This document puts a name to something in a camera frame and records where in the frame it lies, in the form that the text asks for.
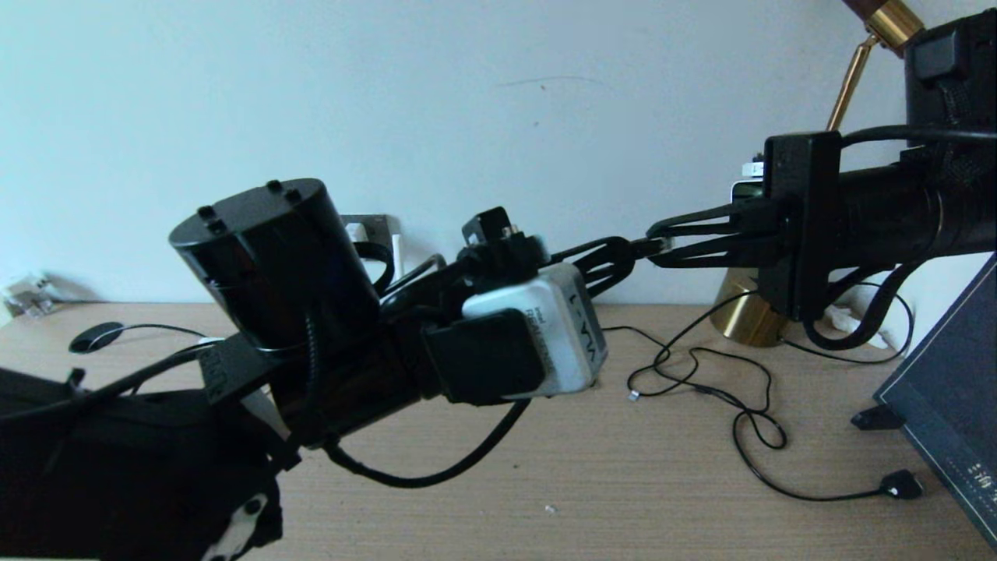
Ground brass desk lamp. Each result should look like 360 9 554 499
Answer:
710 0 929 349

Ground crumpled white tissue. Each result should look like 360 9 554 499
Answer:
826 304 889 351

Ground clear plastic wrapper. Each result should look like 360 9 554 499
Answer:
0 273 59 320

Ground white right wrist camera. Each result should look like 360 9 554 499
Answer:
731 160 769 205

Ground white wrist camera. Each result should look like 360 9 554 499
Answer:
731 160 769 205
461 261 608 400

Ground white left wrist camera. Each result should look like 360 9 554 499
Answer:
461 261 608 400

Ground black braided left wrist cable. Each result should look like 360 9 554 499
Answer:
308 206 548 490

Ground thin black usb cable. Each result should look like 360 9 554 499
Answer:
604 325 787 453

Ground grey wall socket plate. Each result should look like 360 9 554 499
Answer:
340 215 400 258

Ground black round disc with cable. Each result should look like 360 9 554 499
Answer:
69 321 207 354

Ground black cables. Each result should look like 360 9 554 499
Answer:
627 284 925 501

